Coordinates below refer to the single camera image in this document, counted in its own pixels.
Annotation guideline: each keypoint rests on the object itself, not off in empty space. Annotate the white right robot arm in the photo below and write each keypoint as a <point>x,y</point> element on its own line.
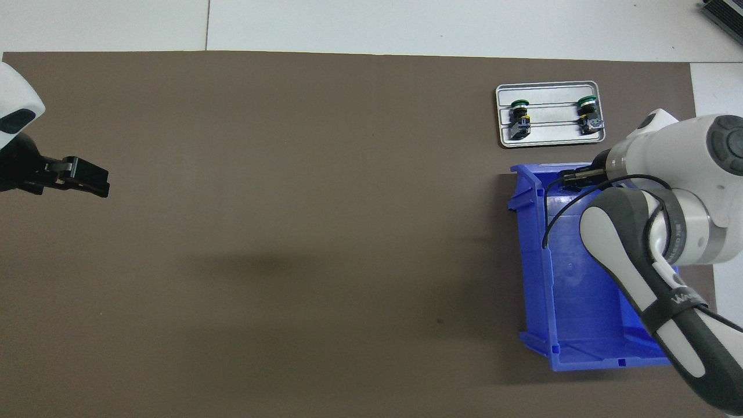
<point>696,174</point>

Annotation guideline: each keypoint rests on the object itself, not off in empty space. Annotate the blue plastic storage bin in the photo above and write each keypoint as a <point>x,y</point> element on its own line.
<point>569,290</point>

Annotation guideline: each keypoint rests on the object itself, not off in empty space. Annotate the green push button black block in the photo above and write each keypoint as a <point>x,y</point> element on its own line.
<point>520,125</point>

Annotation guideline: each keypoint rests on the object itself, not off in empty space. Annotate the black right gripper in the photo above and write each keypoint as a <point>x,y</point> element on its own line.
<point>601,162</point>

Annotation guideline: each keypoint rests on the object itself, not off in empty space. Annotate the brown paper table mat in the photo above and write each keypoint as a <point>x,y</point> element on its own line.
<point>290,145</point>

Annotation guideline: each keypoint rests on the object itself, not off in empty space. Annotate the green push button grey block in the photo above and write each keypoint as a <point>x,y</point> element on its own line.
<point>591,123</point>

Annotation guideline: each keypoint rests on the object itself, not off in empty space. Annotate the dark grey ribbed device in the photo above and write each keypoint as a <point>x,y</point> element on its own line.
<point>725,11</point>

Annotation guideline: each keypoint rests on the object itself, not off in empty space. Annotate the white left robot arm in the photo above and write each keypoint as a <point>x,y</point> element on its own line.
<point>17,93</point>

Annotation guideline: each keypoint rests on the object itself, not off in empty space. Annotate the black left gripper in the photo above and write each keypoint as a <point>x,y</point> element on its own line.
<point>17,171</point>

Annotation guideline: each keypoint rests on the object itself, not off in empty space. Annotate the grey metal tray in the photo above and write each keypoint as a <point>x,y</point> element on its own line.
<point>551,136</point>

